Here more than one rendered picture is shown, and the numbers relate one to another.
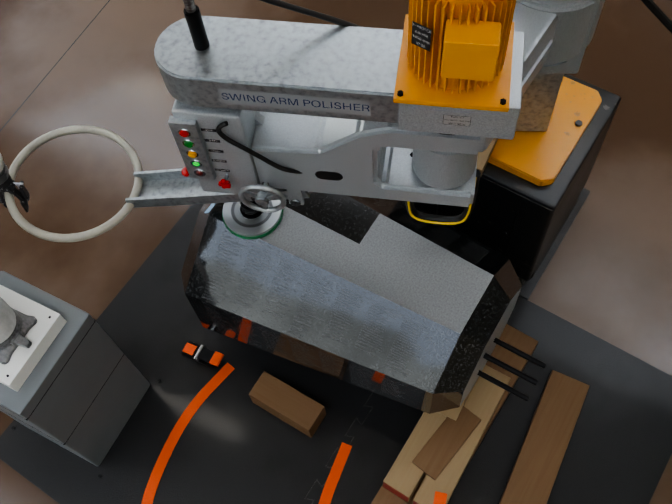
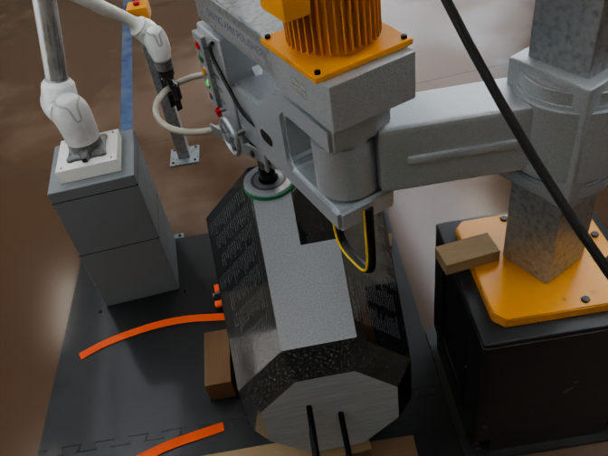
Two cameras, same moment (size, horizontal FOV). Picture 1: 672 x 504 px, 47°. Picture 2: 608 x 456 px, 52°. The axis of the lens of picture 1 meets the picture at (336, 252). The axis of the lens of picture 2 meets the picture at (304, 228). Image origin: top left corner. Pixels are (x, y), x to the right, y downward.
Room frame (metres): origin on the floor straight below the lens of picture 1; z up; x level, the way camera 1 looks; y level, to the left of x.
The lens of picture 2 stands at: (0.26, -1.40, 2.44)
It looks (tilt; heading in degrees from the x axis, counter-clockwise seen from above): 43 degrees down; 51
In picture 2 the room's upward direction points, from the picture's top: 10 degrees counter-clockwise
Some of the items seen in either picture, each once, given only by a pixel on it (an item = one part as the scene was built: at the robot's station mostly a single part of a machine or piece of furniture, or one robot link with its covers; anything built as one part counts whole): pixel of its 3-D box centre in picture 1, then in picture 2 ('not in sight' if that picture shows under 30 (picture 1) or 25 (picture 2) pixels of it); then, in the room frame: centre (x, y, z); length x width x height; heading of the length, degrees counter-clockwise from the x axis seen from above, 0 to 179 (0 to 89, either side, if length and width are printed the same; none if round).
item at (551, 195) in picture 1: (506, 170); (527, 328); (1.80, -0.77, 0.37); 0.66 x 0.66 x 0.74; 50
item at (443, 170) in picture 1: (445, 145); (346, 156); (1.30, -0.36, 1.35); 0.19 x 0.19 x 0.20
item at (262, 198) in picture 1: (264, 188); (239, 132); (1.32, 0.19, 1.20); 0.15 x 0.10 x 0.15; 75
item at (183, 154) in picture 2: not in sight; (163, 87); (1.95, 1.85, 0.54); 0.20 x 0.20 x 1.09; 50
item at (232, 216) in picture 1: (252, 209); (269, 179); (1.47, 0.28, 0.85); 0.21 x 0.21 x 0.01
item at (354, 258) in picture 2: (439, 198); (352, 229); (1.29, -0.36, 1.06); 0.23 x 0.03 x 0.32; 75
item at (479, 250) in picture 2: (478, 149); (467, 253); (1.63, -0.58, 0.81); 0.20 x 0.10 x 0.05; 148
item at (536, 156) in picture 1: (519, 114); (541, 260); (1.80, -0.77, 0.76); 0.49 x 0.49 x 0.05; 50
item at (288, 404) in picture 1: (287, 404); (220, 363); (0.98, 0.28, 0.07); 0.30 x 0.12 x 0.12; 52
